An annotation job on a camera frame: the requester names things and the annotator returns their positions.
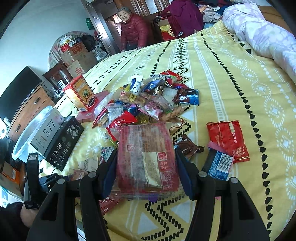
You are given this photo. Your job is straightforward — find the white grey 377 box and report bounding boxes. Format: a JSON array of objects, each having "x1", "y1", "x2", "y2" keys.
[{"x1": 29, "y1": 108, "x2": 64, "y2": 156}]

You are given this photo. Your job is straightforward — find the red orange tall box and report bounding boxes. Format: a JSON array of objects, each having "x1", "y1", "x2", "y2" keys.
[{"x1": 63, "y1": 75, "x2": 96, "y2": 112}]

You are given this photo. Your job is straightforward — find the person's left hand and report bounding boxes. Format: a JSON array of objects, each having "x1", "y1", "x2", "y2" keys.
[{"x1": 20, "y1": 204, "x2": 39, "y2": 228}]

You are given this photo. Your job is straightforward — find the lavender white quilt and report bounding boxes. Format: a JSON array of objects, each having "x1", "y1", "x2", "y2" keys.
[{"x1": 222, "y1": 3, "x2": 295, "y2": 81}]

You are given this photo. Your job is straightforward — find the dark wooden chair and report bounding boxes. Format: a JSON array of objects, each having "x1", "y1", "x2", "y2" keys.
[{"x1": 43, "y1": 62, "x2": 73, "y2": 90}]

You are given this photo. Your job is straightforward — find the black box white icons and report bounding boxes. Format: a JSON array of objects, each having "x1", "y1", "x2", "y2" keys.
[{"x1": 45, "y1": 116, "x2": 84, "y2": 171}]

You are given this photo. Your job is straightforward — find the flat pink red box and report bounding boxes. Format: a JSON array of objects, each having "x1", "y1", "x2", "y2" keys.
[{"x1": 76, "y1": 90, "x2": 109, "y2": 123}]

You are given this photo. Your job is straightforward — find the maroon coat on chair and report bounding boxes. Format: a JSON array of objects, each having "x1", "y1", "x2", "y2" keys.
[{"x1": 160, "y1": 1, "x2": 204, "y2": 37}]

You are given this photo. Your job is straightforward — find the blue pink barcode packet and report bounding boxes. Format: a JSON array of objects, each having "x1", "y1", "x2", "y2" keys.
[{"x1": 202, "y1": 141, "x2": 234, "y2": 181}]

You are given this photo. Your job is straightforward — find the translucent blue plastic bowl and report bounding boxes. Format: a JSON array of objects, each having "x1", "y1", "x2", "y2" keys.
[{"x1": 12, "y1": 105, "x2": 52, "y2": 163}]

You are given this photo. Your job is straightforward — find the clear red pastry packet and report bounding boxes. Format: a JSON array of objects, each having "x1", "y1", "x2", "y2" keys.
[{"x1": 111, "y1": 123, "x2": 184, "y2": 201}]

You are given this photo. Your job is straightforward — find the upper cardboard box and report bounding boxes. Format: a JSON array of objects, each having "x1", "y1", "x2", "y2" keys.
[{"x1": 61, "y1": 42, "x2": 88, "y2": 67}]

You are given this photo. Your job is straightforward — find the brown chocolate snack packet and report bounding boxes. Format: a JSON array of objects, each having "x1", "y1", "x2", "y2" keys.
[{"x1": 174, "y1": 134, "x2": 205, "y2": 160}]

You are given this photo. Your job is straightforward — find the black flat television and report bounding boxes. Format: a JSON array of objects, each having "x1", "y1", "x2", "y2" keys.
[{"x1": 0, "y1": 66, "x2": 42, "y2": 121}]

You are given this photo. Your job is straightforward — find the red foil snack packet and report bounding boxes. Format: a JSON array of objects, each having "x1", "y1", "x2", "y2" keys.
[{"x1": 206, "y1": 120, "x2": 250, "y2": 163}]

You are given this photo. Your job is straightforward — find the pink white snack packet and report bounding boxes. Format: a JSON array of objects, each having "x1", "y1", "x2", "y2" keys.
[{"x1": 138, "y1": 103, "x2": 163, "y2": 121}]

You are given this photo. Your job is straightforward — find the yellow patterned bed sheet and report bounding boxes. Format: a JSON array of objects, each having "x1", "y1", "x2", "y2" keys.
[{"x1": 39, "y1": 19, "x2": 296, "y2": 241}]

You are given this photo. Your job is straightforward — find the dark blue wafer packet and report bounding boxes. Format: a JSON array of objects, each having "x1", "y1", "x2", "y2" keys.
[{"x1": 173, "y1": 88, "x2": 200, "y2": 105}]

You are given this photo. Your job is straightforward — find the elderly woman red jacket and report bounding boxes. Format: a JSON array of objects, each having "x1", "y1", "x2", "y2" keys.
[{"x1": 117, "y1": 7, "x2": 151, "y2": 52}]

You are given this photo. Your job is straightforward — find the wooden chest of drawers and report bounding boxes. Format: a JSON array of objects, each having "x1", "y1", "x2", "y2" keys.
[{"x1": 8, "y1": 85, "x2": 55, "y2": 143}]

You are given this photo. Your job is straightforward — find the lower cardboard box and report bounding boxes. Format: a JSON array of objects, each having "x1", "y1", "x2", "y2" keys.
[{"x1": 67, "y1": 52, "x2": 98, "y2": 78}]

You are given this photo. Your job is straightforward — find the cardboard box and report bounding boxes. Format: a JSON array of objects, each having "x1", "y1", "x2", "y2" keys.
[
  {"x1": 67, "y1": 52, "x2": 98, "y2": 78},
  {"x1": 61, "y1": 42, "x2": 88, "y2": 67}
]

